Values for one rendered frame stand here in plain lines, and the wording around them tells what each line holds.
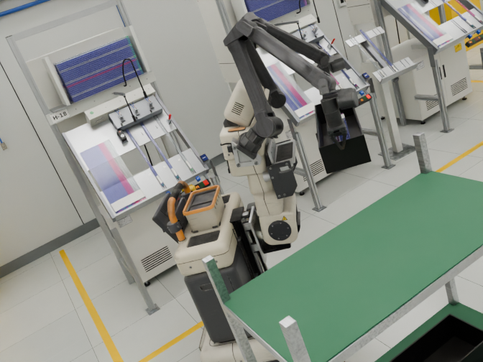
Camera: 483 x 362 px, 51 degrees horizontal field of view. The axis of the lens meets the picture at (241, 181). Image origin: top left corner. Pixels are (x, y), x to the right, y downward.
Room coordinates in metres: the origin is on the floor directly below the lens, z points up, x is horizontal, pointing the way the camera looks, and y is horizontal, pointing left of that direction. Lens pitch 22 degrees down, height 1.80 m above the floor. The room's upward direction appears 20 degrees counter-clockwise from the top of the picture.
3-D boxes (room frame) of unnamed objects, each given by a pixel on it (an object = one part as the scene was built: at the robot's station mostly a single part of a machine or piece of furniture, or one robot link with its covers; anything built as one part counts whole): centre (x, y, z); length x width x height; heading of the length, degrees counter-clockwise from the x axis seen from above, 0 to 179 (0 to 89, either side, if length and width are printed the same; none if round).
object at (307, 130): (4.15, -0.61, 0.31); 0.70 x 0.65 x 0.62; 112
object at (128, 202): (3.44, 0.66, 0.66); 1.01 x 0.73 x 1.31; 22
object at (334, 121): (1.73, -0.39, 1.21); 0.10 x 0.07 x 0.07; 166
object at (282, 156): (2.08, -0.19, 0.99); 0.28 x 0.16 x 0.22; 166
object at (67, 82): (3.62, 0.74, 0.95); 1.33 x 0.82 x 1.90; 22
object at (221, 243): (2.17, 0.18, 0.59); 0.55 x 0.34 x 0.83; 166
